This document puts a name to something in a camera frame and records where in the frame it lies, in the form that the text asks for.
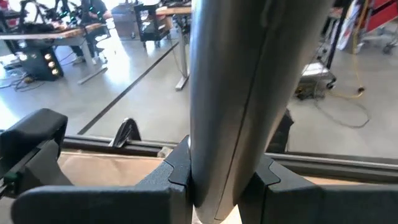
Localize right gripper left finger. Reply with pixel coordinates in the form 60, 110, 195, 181
11, 135, 192, 224

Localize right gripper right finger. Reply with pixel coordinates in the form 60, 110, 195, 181
238, 154, 398, 224

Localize grey utility knife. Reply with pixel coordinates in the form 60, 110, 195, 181
188, 0, 335, 224

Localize black computer tower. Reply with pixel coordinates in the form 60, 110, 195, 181
19, 46, 65, 82

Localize wooden desk grey legs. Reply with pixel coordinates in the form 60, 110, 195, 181
0, 23, 109, 85

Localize background desk electronics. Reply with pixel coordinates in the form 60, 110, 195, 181
18, 0, 82, 32

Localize person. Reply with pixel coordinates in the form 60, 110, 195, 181
70, 0, 113, 65

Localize black floor device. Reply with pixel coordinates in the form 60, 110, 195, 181
294, 61, 337, 101

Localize black wheeled cart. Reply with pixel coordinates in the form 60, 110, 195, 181
133, 2, 174, 48

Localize background wooden table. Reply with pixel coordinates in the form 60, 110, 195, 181
155, 5, 192, 91

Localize red storage bin rack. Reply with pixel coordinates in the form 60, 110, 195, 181
362, 0, 398, 55

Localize black looped floor cable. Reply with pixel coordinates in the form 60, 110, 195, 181
312, 93, 371, 129

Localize yellow floor cable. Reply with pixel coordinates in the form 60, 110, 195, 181
329, 0, 371, 100

